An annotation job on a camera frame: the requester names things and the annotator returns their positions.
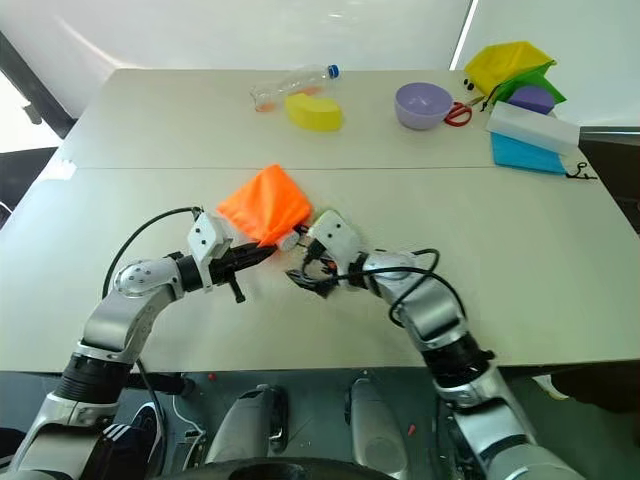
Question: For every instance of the green fabric pouch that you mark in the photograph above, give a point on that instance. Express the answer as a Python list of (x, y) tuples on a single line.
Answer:
[(542, 82)]

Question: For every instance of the black shoe white stripes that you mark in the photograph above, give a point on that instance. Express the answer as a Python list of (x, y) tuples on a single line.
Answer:
[(132, 440)]

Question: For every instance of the purple foam block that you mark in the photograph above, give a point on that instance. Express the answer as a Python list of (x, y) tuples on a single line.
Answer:
[(532, 97)]

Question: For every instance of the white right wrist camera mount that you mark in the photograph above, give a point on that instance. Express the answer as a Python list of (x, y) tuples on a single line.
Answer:
[(335, 232)]

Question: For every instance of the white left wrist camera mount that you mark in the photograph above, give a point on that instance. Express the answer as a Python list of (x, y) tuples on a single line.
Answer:
[(207, 235)]

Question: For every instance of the white rectangular foam block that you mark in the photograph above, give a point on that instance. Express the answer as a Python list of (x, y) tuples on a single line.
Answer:
[(535, 127)]

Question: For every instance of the yellow fabric pouch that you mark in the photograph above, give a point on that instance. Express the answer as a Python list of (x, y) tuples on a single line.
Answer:
[(505, 62)]

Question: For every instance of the black bar under table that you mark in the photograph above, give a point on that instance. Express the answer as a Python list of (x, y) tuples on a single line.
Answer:
[(160, 382)]

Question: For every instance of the orange fabric pouch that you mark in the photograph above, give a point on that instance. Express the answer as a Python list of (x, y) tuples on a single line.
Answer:
[(265, 205)]

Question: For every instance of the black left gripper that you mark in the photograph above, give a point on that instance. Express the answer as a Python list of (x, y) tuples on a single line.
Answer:
[(222, 270)]

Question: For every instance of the silver rounded shell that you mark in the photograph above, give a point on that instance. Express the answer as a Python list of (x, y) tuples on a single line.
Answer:
[(247, 425), (372, 430)]

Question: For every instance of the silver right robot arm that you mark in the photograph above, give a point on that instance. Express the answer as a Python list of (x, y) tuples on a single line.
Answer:
[(435, 310)]

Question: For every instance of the black diagonal frame bar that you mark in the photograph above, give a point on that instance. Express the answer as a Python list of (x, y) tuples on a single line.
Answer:
[(30, 82)]

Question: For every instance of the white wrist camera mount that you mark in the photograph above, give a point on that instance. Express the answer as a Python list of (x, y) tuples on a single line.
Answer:
[(207, 235), (335, 232)]

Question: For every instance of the clear plastic bottle blue cap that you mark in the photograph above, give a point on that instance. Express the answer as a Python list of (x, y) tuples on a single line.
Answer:
[(292, 85)]

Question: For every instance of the white tube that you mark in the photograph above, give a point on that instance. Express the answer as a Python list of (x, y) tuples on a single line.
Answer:
[(287, 243)]

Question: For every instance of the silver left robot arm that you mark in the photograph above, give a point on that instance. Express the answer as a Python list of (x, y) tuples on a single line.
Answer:
[(120, 320)]

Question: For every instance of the blue fabric pouch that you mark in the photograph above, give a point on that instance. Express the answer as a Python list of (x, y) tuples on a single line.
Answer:
[(525, 156)]

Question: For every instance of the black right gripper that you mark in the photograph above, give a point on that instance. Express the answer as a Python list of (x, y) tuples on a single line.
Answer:
[(320, 282)]

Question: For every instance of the purple bowl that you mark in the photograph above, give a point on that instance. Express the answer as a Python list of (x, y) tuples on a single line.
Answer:
[(422, 105)]

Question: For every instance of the yellow foam block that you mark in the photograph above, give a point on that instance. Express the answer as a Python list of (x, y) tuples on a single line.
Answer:
[(315, 112)]

